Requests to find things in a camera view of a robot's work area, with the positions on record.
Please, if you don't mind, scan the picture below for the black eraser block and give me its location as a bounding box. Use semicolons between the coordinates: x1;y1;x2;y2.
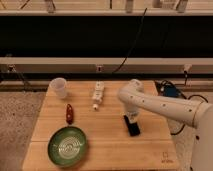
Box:
124;116;140;136

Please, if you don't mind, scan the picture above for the upper metal rail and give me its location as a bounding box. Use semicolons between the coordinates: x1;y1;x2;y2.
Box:
0;9;213;16

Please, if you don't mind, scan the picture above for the blue device with cables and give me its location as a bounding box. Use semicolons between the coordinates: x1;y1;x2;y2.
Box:
156;80;186;99

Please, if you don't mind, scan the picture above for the metal rail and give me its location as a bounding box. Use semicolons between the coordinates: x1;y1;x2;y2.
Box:
0;57;213;74
0;9;213;16

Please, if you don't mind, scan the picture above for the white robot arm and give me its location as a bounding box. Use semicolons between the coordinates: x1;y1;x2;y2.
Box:
117;79;213;171

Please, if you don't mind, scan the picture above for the lower metal rail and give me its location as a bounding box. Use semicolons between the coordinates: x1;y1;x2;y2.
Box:
0;57;213;74

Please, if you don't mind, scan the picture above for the white tube bottle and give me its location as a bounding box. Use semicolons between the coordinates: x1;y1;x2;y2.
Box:
92;81;105;110

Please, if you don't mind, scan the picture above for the black hanging cable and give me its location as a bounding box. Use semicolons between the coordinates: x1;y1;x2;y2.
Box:
112;7;148;75

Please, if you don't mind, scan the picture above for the green frying pan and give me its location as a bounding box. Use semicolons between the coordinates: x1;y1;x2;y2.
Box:
47;104;88;168

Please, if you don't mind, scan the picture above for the translucent plastic cup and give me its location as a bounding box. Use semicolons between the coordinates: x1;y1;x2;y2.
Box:
49;78;68;99

